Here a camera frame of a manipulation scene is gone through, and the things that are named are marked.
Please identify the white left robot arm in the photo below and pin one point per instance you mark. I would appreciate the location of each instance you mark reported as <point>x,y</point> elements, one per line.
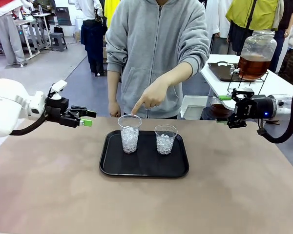
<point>5,104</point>

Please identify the mannequin with yellow scarf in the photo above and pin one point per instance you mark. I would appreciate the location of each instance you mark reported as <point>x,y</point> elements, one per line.
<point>111,12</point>

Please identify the short clear plastic cup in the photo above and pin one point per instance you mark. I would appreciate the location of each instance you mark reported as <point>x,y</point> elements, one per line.
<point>165,143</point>

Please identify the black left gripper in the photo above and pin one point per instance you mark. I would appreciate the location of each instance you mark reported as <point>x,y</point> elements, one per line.
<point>56,109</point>

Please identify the person's right hand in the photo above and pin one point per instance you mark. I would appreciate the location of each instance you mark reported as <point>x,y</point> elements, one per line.
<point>114,109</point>

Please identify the mannequin white shirt navy trousers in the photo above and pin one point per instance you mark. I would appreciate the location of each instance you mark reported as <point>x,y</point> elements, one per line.
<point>92,36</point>

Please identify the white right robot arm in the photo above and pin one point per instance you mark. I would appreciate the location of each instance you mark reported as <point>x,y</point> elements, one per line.
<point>283,107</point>

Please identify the tall clear plastic cup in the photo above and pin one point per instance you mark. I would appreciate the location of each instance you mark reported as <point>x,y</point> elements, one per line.
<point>130,141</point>

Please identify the person's left forearm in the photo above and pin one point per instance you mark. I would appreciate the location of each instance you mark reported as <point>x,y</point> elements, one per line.
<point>179,74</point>

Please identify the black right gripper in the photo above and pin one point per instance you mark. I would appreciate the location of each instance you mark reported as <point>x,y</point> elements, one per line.
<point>252,108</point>

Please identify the mannequin red top grey trousers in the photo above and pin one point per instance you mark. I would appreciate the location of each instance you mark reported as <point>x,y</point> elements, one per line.
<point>9,31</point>

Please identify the person's right forearm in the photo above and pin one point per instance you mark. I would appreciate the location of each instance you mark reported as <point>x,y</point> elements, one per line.
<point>113,85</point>

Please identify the black plastic serving tray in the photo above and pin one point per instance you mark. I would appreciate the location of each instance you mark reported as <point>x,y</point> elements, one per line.
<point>146,165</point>

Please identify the mannequin long white garment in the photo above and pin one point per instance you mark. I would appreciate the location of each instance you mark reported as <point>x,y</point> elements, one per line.
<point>217,17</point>

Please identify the black sign board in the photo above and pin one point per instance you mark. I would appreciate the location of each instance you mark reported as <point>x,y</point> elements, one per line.
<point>63,16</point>

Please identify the mannequin yellow-green jacket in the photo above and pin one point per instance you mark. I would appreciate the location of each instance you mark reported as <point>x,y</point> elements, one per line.
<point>254,14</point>

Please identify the clear bucket brown liquid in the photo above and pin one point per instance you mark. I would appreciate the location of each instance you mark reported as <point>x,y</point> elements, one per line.
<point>219,109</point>

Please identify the person's left hand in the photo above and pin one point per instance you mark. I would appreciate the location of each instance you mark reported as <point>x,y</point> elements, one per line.
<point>152,95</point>

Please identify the person in grey hoodie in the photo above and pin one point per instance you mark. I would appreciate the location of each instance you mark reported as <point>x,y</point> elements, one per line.
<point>151,48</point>

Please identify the grey plastic stool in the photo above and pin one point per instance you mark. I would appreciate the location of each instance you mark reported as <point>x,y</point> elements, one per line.
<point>59,41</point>

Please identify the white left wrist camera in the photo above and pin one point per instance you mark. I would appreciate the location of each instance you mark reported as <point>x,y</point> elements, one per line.
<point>59,85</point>

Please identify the white standing desk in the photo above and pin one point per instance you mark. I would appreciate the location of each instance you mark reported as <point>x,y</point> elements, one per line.
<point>31,23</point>

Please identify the glass tea dispenser jar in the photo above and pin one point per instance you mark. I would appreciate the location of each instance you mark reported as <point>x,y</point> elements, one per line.
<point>256,65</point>

